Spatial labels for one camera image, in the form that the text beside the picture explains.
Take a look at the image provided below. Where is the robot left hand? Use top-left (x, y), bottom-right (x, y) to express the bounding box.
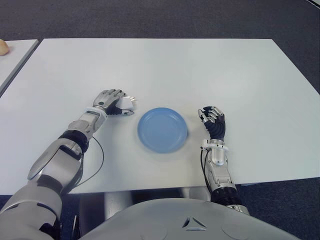
top-left (92, 88), bottom-right (135, 117)

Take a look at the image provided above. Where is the blue plate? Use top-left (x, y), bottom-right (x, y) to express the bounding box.
top-left (136, 107), bottom-right (189, 154)

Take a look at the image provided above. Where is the white neighbouring table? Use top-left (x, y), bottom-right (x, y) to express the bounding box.
top-left (0, 39), bottom-right (40, 98)

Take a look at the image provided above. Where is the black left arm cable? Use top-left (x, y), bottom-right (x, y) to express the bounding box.
top-left (69, 136), bottom-right (105, 194)

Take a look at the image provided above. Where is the white charger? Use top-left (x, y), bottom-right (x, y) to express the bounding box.
top-left (119, 95), bottom-right (138, 111)

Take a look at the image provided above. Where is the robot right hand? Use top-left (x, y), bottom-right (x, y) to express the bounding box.
top-left (197, 105), bottom-right (227, 141)

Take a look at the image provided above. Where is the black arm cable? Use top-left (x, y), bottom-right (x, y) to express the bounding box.
top-left (69, 136), bottom-right (105, 194)
top-left (199, 147), bottom-right (213, 194)

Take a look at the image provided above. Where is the grey robot torso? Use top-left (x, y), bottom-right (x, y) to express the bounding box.
top-left (79, 197), bottom-right (305, 240)

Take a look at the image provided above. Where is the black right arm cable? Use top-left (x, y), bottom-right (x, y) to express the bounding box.
top-left (199, 147), bottom-right (213, 194)

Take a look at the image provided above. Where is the white pedestal under table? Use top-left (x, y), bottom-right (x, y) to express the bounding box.
top-left (103, 191), bottom-right (134, 221)
top-left (179, 186), bottom-right (212, 201)

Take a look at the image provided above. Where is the beige round object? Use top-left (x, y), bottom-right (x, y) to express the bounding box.
top-left (0, 38), bottom-right (11, 57)

